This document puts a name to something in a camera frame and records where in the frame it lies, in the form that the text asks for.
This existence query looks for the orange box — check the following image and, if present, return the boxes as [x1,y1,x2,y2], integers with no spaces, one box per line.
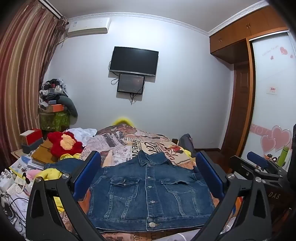
[47,104,64,113]

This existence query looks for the yellow object behind bed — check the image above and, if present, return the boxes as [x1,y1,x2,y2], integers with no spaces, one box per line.
[112,116,135,127]

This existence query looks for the black cables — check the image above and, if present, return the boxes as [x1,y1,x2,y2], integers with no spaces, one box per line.
[0,193,29,233]

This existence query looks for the green bottle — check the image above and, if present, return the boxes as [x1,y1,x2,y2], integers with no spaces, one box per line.
[277,146,289,168]

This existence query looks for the red plush toy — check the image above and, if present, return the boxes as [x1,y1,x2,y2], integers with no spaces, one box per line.
[47,131,84,156]

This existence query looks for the grey cushion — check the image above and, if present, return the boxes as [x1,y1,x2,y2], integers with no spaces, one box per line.
[57,95,78,119]

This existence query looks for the small black wall monitor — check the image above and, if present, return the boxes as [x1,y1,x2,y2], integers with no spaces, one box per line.
[117,73,146,95]

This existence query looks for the wooden wardrobe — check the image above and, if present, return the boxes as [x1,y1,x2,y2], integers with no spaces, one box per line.
[209,5,290,59]

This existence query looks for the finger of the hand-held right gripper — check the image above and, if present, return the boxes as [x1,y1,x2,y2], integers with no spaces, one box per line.
[230,156,284,186]
[246,151,287,176]

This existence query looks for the dark backpack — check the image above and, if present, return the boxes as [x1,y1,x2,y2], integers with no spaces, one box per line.
[178,134,195,154]

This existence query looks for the white cloth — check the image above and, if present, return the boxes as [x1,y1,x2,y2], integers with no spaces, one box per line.
[67,127,98,147]

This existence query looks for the pile of clothes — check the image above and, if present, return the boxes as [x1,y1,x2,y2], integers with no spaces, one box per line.
[39,78,70,110]

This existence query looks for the black wall television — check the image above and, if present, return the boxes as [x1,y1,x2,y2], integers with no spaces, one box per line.
[109,46,159,77]

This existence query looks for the white heart-print sliding door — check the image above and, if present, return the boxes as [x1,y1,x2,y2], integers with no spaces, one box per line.
[240,30,296,168]

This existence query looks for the green cloth-covered stand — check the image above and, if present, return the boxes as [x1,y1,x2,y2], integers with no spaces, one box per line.
[39,111,70,133]

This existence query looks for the brown cardboard box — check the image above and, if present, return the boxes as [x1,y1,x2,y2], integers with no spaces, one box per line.
[31,139,59,164]

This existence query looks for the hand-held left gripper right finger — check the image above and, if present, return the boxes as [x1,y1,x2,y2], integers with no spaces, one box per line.
[191,150,273,241]

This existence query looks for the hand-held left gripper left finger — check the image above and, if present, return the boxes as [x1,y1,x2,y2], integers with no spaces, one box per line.
[26,151,107,241]

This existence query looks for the grey box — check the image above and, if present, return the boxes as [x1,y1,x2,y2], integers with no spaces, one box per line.
[21,138,45,154]

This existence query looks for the blue denim jacket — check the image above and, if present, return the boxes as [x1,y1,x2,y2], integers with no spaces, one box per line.
[45,150,216,233]

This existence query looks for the white air conditioner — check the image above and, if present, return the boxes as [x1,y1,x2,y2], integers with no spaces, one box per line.
[67,17,112,37]

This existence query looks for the newspaper print bedsheet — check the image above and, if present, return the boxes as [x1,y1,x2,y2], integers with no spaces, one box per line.
[53,124,244,241]

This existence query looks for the striped brown curtain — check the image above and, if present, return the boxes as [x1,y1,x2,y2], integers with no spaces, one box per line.
[0,0,68,168]

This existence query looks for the red box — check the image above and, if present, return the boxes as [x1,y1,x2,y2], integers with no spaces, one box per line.
[19,128,43,146]

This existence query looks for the yellow plush toy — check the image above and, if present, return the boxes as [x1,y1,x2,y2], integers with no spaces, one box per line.
[35,152,81,212]

